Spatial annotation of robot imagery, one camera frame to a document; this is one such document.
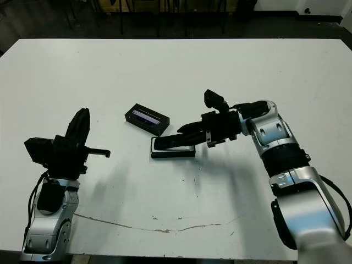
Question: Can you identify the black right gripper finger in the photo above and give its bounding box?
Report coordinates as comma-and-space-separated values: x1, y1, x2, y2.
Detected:
177, 120, 204, 134
189, 131, 209, 146

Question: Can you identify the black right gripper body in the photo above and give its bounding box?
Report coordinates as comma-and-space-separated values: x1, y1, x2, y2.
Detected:
201, 109, 244, 149

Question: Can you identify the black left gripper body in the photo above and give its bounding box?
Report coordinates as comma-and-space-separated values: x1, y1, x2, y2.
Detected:
45, 134, 111, 180

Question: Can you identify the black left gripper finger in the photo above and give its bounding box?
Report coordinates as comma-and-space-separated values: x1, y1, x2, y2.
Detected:
65, 108, 86, 145
84, 108, 91, 148

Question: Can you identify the black camera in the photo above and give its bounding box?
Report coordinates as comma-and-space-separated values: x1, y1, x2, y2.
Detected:
153, 134, 197, 151

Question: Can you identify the black box lid camera print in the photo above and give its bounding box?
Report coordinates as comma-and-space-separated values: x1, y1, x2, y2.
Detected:
124, 103, 171, 137

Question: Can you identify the black box white insert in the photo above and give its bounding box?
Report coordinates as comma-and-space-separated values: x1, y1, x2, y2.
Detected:
150, 137, 196, 160

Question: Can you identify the tan wooden panel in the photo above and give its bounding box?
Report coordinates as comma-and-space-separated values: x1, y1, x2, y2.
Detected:
99, 0, 166, 13

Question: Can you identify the black bag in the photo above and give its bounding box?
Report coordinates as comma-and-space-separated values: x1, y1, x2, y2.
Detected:
235, 0, 258, 12

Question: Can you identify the black right wrist camera housing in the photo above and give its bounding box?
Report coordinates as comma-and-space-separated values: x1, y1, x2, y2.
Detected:
203, 89, 229, 113

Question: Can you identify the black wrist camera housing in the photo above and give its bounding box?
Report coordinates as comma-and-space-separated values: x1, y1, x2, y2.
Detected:
24, 137, 56, 166
203, 89, 229, 113

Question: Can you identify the black left wrist camera housing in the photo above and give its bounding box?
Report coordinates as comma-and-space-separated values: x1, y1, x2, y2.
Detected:
24, 137, 56, 166

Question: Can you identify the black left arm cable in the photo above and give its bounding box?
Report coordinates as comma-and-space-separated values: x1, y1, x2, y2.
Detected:
26, 172, 49, 237

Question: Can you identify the black metal desk frame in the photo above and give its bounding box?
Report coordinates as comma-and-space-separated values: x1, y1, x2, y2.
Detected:
119, 0, 226, 38

